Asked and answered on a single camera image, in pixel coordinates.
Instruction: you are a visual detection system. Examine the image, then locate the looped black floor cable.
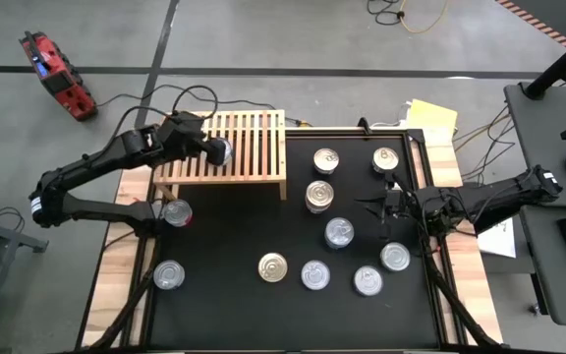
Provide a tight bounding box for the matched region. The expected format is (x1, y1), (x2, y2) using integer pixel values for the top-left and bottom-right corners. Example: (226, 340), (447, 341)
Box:
(366, 0), (407, 27)

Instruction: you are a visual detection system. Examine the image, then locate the hazard striped floor ramp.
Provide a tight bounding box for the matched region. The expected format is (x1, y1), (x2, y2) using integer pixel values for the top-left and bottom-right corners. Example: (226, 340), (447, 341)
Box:
(493, 0), (566, 50)

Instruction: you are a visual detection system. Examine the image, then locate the wooden slatted shelf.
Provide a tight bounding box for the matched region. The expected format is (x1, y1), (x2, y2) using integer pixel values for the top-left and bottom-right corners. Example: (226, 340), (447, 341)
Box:
(152, 109), (288, 202)

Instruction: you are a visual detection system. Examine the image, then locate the yellow paper folder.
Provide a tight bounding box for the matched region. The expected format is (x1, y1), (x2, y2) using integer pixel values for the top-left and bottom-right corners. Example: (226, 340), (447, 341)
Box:
(404, 97), (460, 144)

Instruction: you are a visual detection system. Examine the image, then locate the yellow floor cable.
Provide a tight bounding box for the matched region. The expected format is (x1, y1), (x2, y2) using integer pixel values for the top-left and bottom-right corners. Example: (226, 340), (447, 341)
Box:
(399, 0), (454, 35)

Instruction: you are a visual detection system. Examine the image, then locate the black table mat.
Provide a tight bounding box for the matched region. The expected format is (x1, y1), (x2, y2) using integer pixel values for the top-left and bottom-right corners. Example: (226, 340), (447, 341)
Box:
(147, 131), (444, 351)

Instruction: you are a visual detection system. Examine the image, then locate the green label tuna can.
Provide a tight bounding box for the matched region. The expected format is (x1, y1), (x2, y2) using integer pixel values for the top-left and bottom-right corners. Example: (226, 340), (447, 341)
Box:
(300, 260), (332, 292)

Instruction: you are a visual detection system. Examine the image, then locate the pale gold lid can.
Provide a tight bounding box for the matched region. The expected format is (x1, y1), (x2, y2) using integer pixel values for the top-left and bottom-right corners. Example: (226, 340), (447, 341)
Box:
(311, 147), (341, 176)

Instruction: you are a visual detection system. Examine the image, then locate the white paper sheet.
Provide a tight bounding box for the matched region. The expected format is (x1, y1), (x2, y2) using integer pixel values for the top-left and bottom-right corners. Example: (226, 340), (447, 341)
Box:
(477, 215), (518, 260)

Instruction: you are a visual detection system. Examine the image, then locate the black pole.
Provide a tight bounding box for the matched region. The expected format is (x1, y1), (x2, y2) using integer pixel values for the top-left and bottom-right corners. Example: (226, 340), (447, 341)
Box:
(523, 24), (566, 102)

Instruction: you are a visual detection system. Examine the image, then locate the gold lid can marked eight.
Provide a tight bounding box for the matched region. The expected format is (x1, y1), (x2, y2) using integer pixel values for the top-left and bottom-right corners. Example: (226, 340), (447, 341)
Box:
(371, 146), (401, 175)

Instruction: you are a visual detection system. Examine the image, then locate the blue salmon can gold lid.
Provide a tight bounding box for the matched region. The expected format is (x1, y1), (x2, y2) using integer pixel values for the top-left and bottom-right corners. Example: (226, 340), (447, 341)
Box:
(257, 252), (289, 284)

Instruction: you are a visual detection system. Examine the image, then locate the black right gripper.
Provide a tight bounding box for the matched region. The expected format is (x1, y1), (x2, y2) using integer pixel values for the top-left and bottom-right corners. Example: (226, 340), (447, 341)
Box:
(355, 181), (422, 225)

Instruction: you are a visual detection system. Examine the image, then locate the grey metal stand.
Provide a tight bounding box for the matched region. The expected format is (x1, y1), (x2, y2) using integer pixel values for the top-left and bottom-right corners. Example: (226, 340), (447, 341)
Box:
(0, 196), (51, 354)

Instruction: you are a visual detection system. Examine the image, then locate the grey side desk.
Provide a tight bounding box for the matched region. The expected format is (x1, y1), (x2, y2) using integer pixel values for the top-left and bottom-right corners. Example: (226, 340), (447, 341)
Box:
(502, 81), (566, 328)

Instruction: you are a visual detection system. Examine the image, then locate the black cable beside desk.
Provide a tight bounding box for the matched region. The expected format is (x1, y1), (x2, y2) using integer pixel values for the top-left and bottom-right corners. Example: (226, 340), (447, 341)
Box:
(452, 105), (518, 183)

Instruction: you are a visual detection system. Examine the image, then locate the long black floor cable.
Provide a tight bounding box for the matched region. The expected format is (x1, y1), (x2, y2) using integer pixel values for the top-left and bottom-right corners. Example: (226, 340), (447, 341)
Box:
(95, 83), (304, 127)

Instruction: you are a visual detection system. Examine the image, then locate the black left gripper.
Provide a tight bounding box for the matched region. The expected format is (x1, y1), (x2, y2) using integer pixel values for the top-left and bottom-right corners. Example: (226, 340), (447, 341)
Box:
(160, 111), (229, 167)

